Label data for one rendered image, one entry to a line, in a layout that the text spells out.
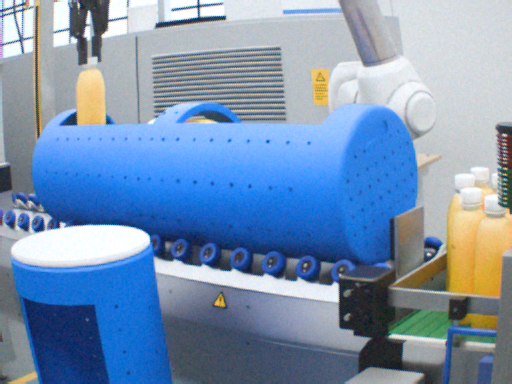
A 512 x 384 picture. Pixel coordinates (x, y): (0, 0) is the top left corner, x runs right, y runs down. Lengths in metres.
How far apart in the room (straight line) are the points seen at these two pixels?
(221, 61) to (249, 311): 2.08
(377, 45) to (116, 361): 1.04
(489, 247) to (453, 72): 3.25
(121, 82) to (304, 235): 2.52
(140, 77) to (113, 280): 2.49
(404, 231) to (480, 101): 2.98
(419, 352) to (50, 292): 0.62
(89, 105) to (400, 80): 0.74
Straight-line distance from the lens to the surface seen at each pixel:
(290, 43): 3.40
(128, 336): 1.44
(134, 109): 3.87
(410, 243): 1.51
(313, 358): 1.55
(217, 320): 1.65
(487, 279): 1.26
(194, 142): 1.62
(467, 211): 1.31
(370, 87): 2.07
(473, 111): 4.44
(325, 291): 1.50
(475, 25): 4.40
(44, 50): 2.71
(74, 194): 1.89
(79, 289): 1.39
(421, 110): 2.04
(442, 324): 1.36
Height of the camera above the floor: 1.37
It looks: 10 degrees down
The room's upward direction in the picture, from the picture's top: 4 degrees counter-clockwise
